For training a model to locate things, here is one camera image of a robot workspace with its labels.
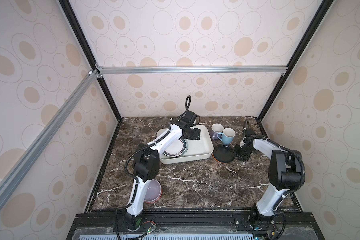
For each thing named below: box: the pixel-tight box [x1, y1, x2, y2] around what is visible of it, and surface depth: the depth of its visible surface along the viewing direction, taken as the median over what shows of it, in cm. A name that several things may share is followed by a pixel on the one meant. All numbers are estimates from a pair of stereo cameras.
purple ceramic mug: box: [211, 123, 224, 141], surface depth 106 cm
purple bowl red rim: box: [144, 179, 162, 204], surface depth 81 cm
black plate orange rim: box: [212, 144, 236, 164], surface depth 98 cm
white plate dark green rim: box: [162, 138, 188, 158], surface depth 99 cm
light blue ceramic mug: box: [217, 128, 236, 145], surface depth 102 cm
